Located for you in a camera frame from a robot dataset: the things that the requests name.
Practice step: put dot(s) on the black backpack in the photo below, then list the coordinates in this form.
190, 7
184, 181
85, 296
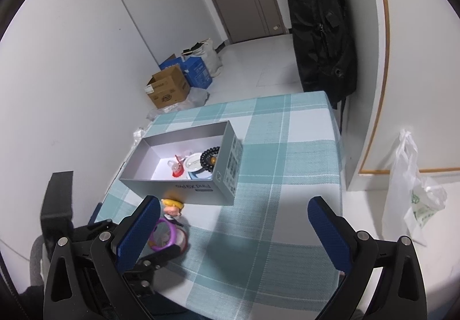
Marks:
320, 36

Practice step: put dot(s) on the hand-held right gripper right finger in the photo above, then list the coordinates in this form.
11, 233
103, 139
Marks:
329, 230

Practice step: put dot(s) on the white plastic bag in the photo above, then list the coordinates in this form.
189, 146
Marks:
406, 190

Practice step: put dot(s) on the teal checked tablecloth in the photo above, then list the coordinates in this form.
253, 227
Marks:
269, 197

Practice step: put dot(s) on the grey cardboard box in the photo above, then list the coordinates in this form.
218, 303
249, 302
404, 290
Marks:
201, 192

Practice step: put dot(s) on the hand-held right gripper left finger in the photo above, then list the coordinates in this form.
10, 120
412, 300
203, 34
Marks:
138, 230

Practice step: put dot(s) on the brown cardboard box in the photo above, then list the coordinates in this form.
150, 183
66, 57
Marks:
169, 88

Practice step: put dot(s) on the blue cardboard box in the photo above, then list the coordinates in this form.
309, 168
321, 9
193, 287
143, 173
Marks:
199, 73

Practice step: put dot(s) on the white tote bag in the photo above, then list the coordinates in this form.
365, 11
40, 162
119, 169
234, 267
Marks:
210, 57

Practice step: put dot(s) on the purple bangle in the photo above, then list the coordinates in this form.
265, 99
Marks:
175, 237

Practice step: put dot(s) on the white cabinet with wooden trim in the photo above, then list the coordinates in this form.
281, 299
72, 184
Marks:
413, 53

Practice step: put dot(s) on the silver plastic parcel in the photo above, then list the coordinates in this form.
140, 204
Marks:
139, 133

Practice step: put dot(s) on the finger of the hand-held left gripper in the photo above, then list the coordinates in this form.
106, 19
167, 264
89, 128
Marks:
149, 269
95, 228

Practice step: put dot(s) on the small cartoon figure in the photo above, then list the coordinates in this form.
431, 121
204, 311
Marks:
171, 210

